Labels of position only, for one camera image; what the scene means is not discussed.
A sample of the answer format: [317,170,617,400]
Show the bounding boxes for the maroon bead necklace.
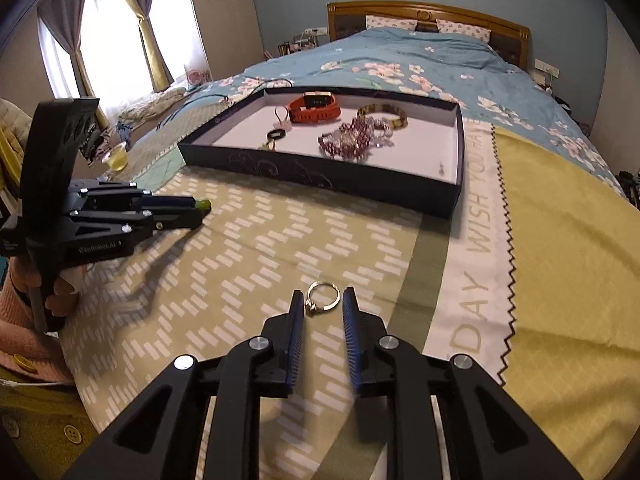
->
[327,117,381,162]

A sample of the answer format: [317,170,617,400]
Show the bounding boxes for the dark blue tray box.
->
[177,86,467,220]

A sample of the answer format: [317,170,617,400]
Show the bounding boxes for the plastic cup of yellow drink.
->
[101,141,128,171]

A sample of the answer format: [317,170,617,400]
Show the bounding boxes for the blue floral duvet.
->
[200,27,626,196]

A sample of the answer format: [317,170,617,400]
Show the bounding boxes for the clear bedside organizer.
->
[279,35,321,56]

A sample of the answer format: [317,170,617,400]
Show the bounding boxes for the black cable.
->
[165,77,296,121]

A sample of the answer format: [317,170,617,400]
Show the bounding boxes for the yellow curtain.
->
[107,0,176,90]

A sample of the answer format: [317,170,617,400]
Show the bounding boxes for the beige wardrobe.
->
[185,0,266,81]

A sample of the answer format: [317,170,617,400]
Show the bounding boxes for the wooden bed headboard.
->
[327,1,531,71]

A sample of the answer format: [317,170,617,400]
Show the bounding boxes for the tortoiseshell bangle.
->
[356,102,408,131]

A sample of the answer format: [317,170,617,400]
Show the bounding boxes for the orange smartwatch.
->
[287,91,343,124]

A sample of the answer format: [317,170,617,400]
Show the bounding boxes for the olive knit cardigan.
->
[0,360,118,480]

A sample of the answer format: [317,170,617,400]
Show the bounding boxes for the pile of dark clothes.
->
[617,170,640,206]

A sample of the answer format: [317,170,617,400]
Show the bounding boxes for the window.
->
[47,0,156,98]

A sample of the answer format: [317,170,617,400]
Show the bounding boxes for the patterned patchwork blanket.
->
[60,110,640,480]

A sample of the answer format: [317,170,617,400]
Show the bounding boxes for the white floral quilt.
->
[120,85,188,121]

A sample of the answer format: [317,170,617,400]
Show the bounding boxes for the small metal gem ring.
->
[305,280,342,317]

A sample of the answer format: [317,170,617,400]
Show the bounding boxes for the clear crystal bead bracelet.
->
[319,116,397,150]

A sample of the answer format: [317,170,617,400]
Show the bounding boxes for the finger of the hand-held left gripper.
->
[67,182,198,212]
[65,208,208,252]

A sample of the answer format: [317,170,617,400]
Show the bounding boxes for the person's left hand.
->
[11,255,80,317]

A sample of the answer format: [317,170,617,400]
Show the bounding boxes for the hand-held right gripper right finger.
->
[341,286,583,480]

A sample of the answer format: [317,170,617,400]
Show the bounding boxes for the white printed pillow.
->
[366,15,418,32]
[436,18,492,42]

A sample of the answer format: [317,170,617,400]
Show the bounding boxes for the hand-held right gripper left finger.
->
[62,290,306,480]

